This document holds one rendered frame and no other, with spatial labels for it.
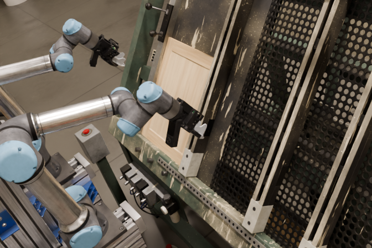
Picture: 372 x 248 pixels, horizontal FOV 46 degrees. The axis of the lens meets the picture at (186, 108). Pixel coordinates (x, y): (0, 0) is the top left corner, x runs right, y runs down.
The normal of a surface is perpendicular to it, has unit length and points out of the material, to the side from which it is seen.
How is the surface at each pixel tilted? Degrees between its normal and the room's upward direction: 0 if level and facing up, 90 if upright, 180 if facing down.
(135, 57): 90
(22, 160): 82
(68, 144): 0
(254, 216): 53
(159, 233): 0
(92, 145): 90
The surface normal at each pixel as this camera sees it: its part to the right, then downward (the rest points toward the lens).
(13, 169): 0.36, 0.37
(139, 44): 0.58, 0.37
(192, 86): -0.77, -0.06
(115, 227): -0.24, -0.77
